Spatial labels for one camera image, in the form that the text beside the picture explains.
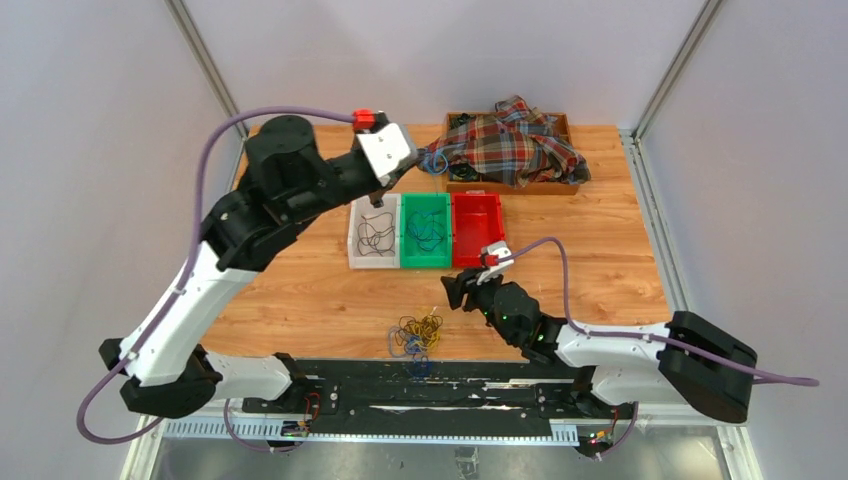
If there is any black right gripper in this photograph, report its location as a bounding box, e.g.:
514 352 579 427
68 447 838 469
442 266 518 346

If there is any brown cable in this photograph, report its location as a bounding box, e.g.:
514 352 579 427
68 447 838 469
357 210 397 258

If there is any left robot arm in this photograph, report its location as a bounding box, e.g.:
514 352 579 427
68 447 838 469
99 111 418 419

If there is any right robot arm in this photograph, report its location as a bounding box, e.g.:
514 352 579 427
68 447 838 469
440 268 757 424

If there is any green plastic bin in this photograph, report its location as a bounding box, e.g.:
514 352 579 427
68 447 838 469
399 193 453 269

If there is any red plastic bin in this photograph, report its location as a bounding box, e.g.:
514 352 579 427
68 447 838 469
451 193 505 268

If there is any wooden tray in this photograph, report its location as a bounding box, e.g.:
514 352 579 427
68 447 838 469
443 111 581 197

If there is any white plastic bin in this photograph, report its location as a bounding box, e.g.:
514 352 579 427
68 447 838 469
347 194 401 270

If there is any plaid shirt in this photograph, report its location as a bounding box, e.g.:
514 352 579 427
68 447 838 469
419 95 591 188

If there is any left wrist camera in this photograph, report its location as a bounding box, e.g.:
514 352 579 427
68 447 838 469
352 109 418 183

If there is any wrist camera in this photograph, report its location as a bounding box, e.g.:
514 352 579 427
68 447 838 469
480 240 514 282
352 109 418 183

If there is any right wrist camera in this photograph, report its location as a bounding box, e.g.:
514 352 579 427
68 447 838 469
480 240 514 282

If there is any yellow cable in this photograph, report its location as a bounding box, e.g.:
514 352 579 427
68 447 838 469
396 311 444 351

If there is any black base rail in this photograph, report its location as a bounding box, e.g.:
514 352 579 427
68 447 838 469
241 359 633 438

